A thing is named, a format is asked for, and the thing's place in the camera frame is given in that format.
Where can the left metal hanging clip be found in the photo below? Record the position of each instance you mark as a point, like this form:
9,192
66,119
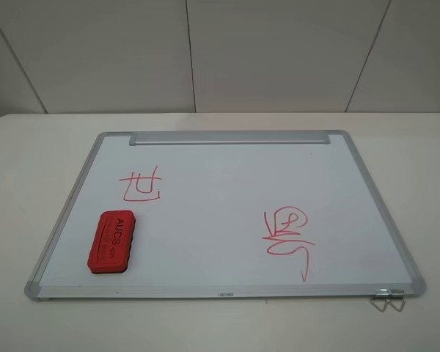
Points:
380,299

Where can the metal hanging clip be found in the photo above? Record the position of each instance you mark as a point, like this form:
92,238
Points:
380,299
396,299

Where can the grey aluminium pen tray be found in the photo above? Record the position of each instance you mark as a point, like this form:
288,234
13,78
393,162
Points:
227,137

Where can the white aluminium-framed whiteboard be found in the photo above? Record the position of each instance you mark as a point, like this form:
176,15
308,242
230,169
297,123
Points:
229,221

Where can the red whiteboard eraser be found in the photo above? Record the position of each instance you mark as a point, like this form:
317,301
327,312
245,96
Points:
111,247

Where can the right metal hanging clip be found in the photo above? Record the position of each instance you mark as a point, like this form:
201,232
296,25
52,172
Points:
396,299

